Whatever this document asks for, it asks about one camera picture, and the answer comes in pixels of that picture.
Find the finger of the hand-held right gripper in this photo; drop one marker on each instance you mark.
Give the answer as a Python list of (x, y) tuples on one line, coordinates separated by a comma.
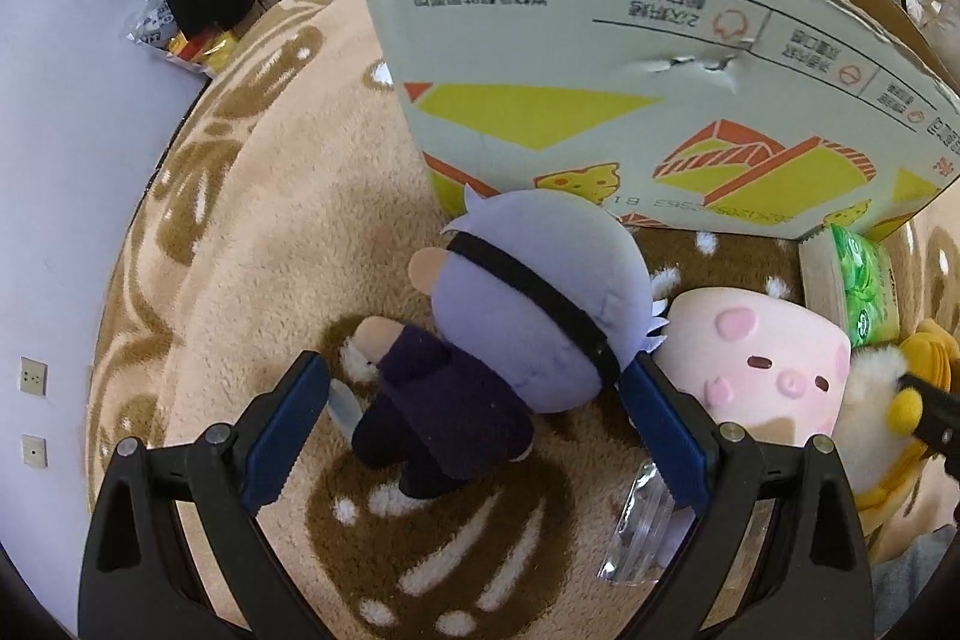
[(934, 419)]

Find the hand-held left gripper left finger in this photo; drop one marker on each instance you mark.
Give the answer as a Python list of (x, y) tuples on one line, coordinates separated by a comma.
[(289, 437)]

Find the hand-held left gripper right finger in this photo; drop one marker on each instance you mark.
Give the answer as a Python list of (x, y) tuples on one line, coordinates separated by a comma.
[(667, 437)]

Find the yellow plush toy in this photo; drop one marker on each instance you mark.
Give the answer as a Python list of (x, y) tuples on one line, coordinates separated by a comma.
[(877, 452)]

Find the pink pig plush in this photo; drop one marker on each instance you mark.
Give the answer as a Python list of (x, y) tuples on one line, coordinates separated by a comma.
[(750, 347)]

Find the green tissue pack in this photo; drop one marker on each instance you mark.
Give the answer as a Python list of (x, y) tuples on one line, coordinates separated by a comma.
[(862, 280)]

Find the lavender-haired plush doll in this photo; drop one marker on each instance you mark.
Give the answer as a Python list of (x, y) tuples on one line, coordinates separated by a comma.
[(525, 280)]

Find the printed cardboard box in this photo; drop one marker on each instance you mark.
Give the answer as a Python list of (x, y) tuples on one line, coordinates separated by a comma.
[(562, 48)]

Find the clear plastic bag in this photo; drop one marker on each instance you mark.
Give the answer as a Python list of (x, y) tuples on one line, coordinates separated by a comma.
[(637, 535)]

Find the grey clothing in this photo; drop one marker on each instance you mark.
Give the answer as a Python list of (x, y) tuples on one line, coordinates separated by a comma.
[(922, 587)]

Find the beige brown patterned blanket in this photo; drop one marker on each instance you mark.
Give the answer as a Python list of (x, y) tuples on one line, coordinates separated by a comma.
[(262, 235)]

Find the plastic bag of snacks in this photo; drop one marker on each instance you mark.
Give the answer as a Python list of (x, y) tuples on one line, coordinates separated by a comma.
[(180, 36)]

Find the white wall outlet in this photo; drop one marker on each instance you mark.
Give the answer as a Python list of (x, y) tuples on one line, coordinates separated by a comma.
[(32, 376), (34, 451)]

